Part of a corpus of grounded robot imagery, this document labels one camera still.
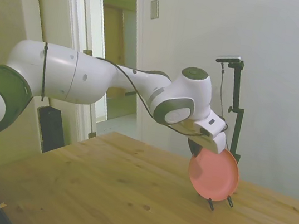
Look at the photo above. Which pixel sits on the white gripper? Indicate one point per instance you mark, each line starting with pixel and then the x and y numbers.
pixel 217 144

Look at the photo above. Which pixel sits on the pink round plate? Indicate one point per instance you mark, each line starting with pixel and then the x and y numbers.
pixel 213 175

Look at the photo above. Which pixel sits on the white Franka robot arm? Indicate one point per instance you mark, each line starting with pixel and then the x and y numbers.
pixel 59 73

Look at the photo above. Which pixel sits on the cardboard box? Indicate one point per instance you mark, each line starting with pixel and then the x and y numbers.
pixel 115 93

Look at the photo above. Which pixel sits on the wooden door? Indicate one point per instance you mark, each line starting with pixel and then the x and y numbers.
pixel 111 36

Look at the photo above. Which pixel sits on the black rectangular box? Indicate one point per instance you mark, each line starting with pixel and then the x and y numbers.
pixel 51 131

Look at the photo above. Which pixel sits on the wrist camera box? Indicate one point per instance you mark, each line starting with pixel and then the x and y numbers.
pixel 210 125

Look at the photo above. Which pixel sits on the black clamped camera pole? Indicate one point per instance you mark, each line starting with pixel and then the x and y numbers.
pixel 237 130

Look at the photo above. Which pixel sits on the grey exterior camera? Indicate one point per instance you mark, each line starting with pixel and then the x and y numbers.
pixel 229 58

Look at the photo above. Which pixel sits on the white wall switch plate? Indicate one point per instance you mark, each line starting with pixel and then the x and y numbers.
pixel 154 9

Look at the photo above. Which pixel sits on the white door frame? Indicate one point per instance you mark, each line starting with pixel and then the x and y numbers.
pixel 81 23

